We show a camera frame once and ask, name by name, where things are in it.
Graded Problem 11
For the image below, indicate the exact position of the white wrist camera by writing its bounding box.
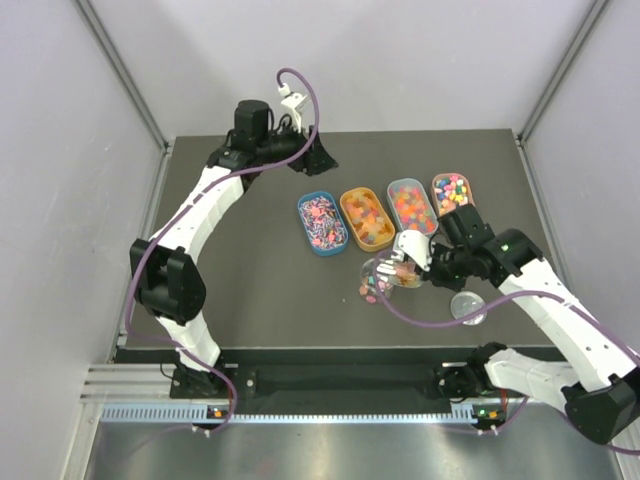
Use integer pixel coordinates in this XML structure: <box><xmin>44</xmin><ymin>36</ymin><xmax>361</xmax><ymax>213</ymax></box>
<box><xmin>278</xmin><ymin>83</ymin><xmax>310</xmax><ymax>133</ymax></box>
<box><xmin>392</xmin><ymin>230</ymin><xmax>432</xmax><ymax>272</ymax></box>

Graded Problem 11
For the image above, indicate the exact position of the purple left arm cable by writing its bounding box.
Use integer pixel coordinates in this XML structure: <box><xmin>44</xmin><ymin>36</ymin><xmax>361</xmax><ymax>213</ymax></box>
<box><xmin>123</xmin><ymin>68</ymin><xmax>321</xmax><ymax>436</ymax></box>

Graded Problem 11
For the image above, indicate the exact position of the aluminium right frame post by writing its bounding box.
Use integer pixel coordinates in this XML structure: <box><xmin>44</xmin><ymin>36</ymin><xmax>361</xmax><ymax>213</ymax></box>
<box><xmin>516</xmin><ymin>0</ymin><xmax>612</xmax><ymax>145</ymax></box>

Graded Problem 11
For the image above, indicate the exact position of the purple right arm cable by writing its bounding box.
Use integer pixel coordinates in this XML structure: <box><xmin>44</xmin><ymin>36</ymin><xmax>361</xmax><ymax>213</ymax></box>
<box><xmin>373</xmin><ymin>249</ymin><xmax>640</xmax><ymax>456</ymax></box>

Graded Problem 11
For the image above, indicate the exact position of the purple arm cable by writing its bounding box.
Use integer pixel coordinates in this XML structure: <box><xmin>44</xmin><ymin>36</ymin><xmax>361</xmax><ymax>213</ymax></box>
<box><xmin>373</xmin><ymin>249</ymin><xmax>640</xmax><ymax>456</ymax></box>
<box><xmin>123</xmin><ymin>68</ymin><xmax>321</xmax><ymax>436</ymax></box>

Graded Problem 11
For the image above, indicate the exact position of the aluminium front frame rail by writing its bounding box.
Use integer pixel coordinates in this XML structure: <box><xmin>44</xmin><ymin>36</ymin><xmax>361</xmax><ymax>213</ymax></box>
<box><xmin>79</xmin><ymin>362</ymin><xmax>626</xmax><ymax>404</ymax></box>

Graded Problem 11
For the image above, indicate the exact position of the orange candy tray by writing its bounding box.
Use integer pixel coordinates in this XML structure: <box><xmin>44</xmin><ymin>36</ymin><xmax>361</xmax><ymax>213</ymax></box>
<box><xmin>339</xmin><ymin>187</ymin><xmax>396</xmax><ymax>252</ymax></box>

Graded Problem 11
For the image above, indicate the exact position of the grey slotted cable duct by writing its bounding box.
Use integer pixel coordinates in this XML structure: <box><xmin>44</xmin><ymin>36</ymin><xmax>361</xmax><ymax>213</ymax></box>
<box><xmin>99</xmin><ymin>398</ymin><xmax>506</xmax><ymax>425</ymax></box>

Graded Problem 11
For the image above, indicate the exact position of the aluminium frame post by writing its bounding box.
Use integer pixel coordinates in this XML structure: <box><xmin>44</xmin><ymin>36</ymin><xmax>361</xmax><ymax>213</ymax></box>
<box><xmin>516</xmin><ymin>0</ymin><xmax>612</xmax><ymax>145</ymax></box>
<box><xmin>71</xmin><ymin>0</ymin><xmax>169</xmax><ymax>151</ymax></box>

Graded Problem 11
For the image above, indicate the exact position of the light blue candy tray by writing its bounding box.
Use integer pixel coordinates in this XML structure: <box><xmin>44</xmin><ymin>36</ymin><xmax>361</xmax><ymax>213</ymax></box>
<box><xmin>387</xmin><ymin>178</ymin><xmax>438</xmax><ymax>237</ymax></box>

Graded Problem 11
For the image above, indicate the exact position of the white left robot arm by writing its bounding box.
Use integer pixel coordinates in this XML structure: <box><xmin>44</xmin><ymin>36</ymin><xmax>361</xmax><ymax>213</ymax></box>
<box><xmin>129</xmin><ymin>93</ymin><xmax>337</xmax><ymax>398</ymax></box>

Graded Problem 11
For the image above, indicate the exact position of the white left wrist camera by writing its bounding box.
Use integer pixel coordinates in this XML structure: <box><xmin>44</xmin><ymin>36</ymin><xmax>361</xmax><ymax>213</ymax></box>
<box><xmin>278</xmin><ymin>83</ymin><xmax>310</xmax><ymax>133</ymax></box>

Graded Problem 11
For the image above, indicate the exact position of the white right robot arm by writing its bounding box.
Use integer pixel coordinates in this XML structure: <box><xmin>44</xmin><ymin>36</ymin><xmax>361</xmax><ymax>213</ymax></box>
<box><xmin>425</xmin><ymin>204</ymin><xmax>639</xmax><ymax>445</ymax></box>

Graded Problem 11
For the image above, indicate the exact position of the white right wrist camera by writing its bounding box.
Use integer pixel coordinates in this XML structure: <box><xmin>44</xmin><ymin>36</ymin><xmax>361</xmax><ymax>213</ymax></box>
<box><xmin>392</xmin><ymin>230</ymin><xmax>432</xmax><ymax>272</ymax></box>

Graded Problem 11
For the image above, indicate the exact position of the pink candy tray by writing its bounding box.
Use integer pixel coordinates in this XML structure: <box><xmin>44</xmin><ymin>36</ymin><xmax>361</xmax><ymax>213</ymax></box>
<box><xmin>431</xmin><ymin>173</ymin><xmax>475</xmax><ymax>217</ymax></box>

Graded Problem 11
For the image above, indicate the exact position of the aluminium left frame post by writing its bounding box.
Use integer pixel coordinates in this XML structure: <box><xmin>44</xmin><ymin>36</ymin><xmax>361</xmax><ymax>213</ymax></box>
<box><xmin>71</xmin><ymin>0</ymin><xmax>169</xmax><ymax>151</ymax></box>

